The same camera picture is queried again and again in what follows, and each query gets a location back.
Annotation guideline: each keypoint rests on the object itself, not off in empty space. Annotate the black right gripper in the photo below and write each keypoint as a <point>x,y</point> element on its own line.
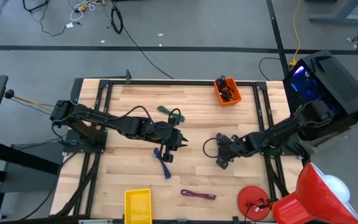
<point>236,144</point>

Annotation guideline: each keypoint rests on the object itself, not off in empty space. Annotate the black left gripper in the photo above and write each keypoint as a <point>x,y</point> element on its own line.
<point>166,137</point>

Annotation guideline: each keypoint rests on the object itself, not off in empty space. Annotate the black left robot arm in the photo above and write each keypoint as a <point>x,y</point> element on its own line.
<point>110,121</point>

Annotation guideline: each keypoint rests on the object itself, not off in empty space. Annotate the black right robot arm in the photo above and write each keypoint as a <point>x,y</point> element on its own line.
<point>284,129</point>

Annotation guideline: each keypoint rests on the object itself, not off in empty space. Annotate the orange plastic basket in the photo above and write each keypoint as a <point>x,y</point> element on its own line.
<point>238,99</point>

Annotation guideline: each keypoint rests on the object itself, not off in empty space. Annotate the yellow plastic bin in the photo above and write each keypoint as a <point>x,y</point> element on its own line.
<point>138,207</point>

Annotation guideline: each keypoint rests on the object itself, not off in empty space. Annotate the red desk lamp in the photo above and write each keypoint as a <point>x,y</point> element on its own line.
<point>309,199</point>

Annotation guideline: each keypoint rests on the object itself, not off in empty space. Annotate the black computer tower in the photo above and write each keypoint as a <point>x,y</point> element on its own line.
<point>343,87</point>

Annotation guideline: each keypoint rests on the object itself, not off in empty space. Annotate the wood desk grey legs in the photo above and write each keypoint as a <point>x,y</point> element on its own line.
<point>340,17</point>

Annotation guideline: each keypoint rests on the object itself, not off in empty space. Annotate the wooden stick black knob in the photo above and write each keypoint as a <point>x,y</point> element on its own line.
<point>9,94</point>

